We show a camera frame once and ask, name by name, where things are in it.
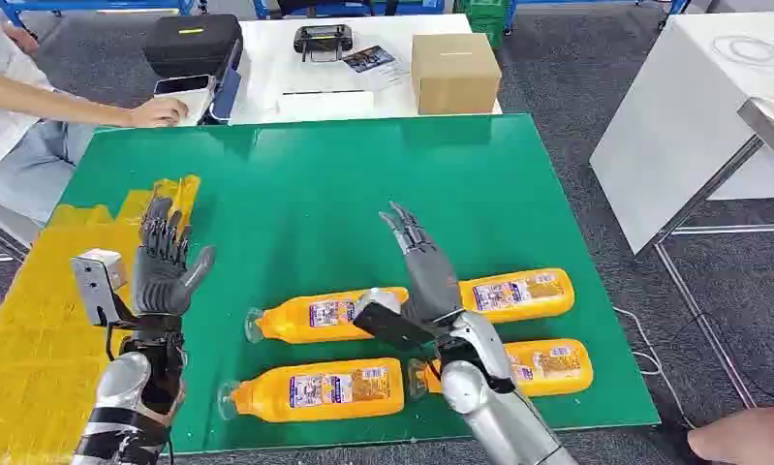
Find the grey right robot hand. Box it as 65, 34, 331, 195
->
378, 201, 465, 328

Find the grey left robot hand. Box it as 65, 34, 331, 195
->
131, 195, 217, 318

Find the orange plastic bottle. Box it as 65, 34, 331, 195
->
245, 287, 410, 345
456, 267, 575, 325
407, 338, 595, 399
218, 357, 406, 424

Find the green table mat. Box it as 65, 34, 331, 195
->
51, 113, 662, 455

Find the person's right hand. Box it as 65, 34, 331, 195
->
126, 97, 190, 128

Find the person's hand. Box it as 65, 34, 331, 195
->
686, 405, 774, 465
1, 24, 42, 56
126, 97, 190, 128

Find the person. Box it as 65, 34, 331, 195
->
0, 0, 190, 226

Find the white seat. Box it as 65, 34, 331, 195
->
0, 189, 45, 264

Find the blue folder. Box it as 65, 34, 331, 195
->
200, 41, 244, 126

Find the flat white box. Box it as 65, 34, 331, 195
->
275, 89, 376, 122

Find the cardboard box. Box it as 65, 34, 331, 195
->
411, 32, 504, 117

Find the white table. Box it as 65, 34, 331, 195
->
229, 14, 504, 126

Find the dark printed card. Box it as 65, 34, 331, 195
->
341, 45, 397, 74

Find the black carrying case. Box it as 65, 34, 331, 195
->
142, 14, 245, 79

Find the black handheld controller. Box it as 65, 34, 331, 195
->
293, 24, 355, 64

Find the green plastic crate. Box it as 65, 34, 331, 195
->
453, 0, 512, 49

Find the person's left hand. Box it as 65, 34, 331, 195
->
1, 24, 42, 56

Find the white desk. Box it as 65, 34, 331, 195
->
588, 11, 774, 255

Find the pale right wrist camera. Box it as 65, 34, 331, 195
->
353, 287, 436, 353

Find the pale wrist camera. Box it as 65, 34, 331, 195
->
353, 287, 436, 353
70, 248, 129, 328

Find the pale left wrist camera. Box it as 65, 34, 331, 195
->
70, 248, 129, 328

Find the white floor cable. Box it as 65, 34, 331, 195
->
610, 306, 696, 428

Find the metal table frame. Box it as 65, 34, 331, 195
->
649, 135, 774, 410

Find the coiled clear cable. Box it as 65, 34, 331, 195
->
710, 35, 774, 81

